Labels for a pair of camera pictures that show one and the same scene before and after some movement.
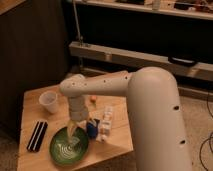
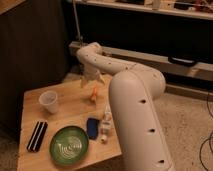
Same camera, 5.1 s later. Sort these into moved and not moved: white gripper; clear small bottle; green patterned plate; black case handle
Moved: white gripper
Not moved: clear small bottle; green patterned plate; black case handle
